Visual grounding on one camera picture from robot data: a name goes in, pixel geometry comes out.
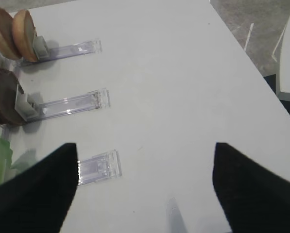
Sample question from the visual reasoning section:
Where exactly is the near tan bread bun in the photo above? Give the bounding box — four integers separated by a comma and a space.
12, 9, 38, 62

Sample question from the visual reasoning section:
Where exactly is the far tan bread bun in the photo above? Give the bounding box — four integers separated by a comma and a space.
0, 7, 22, 60

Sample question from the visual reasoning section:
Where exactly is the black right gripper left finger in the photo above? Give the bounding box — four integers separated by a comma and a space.
0, 143, 78, 233

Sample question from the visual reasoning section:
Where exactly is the grey bun pusher block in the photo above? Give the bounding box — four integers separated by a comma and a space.
33, 36, 50, 60

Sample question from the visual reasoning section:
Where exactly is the clear acrylic bun rail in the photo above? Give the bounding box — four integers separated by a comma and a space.
14, 39, 102, 67

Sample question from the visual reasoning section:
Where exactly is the clear acrylic patty rail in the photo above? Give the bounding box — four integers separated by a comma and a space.
26, 88, 110, 123

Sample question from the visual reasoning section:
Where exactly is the clear acrylic lettuce rail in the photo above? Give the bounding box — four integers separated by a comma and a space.
78, 150, 122, 186

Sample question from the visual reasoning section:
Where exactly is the brown meat patty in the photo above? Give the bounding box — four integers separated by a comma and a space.
0, 68, 25, 126

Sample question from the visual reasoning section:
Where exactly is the tan bread bun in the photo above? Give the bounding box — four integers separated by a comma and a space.
12, 9, 38, 62
0, 7, 22, 60

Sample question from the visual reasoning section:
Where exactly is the grey patty pusher block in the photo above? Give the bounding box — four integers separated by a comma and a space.
14, 84, 40, 122

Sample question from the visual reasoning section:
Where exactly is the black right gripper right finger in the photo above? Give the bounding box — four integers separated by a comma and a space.
212, 143, 290, 233

